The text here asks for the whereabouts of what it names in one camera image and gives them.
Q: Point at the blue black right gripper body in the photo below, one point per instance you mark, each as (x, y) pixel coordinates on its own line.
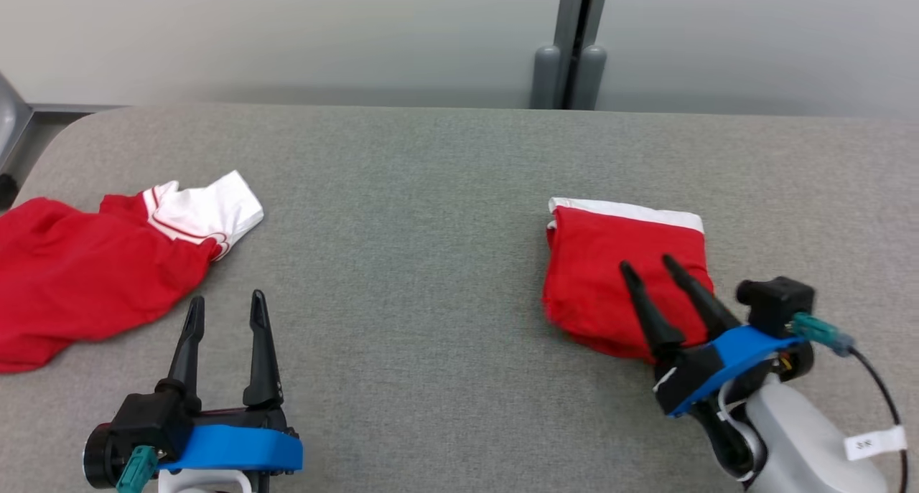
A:
(707, 374)

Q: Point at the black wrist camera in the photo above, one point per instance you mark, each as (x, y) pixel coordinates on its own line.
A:
(143, 421)
(779, 303)

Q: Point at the grey partition post two feet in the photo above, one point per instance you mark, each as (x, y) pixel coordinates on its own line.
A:
(567, 19)

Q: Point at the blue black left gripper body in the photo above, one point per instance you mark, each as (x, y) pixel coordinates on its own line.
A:
(237, 446)

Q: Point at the red shorts white trim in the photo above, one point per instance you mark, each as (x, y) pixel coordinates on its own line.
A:
(596, 278)

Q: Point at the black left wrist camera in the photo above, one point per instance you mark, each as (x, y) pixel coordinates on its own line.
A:
(143, 421)

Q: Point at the red shirt white sleeves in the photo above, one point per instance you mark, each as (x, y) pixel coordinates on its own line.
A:
(72, 278)

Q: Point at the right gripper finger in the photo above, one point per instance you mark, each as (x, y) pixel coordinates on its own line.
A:
(657, 321)
(707, 306)

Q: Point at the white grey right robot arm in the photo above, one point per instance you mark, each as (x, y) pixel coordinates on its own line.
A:
(797, 435)

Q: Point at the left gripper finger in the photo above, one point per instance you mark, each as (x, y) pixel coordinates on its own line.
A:
(188, 357)
(262, 364)

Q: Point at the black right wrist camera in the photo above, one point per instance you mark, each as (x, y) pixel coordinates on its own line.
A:
(779, 303)

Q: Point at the grey partition end post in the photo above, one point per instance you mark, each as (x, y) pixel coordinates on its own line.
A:
(8, 120)

